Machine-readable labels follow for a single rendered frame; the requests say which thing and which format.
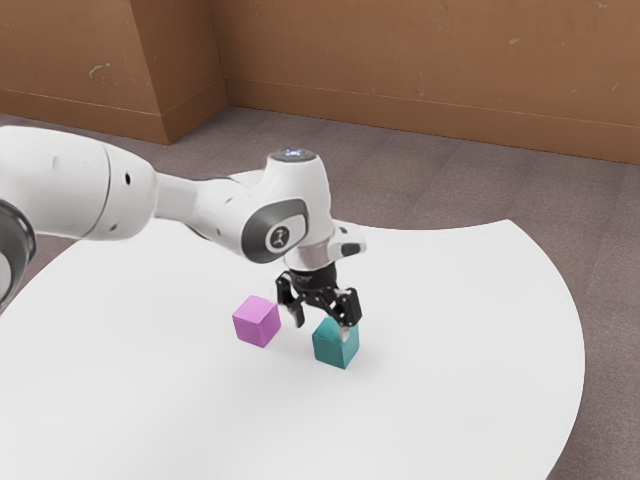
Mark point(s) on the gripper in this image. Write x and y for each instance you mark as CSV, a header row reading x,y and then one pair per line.
x,y
315,283

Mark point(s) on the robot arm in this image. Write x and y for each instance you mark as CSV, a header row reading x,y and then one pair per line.
x,y
125,195

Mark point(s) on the teal block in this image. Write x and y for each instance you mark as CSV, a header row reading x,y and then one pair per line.
x,y
332,347

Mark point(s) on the pink block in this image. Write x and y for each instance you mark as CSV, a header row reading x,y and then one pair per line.
x,y
255,320

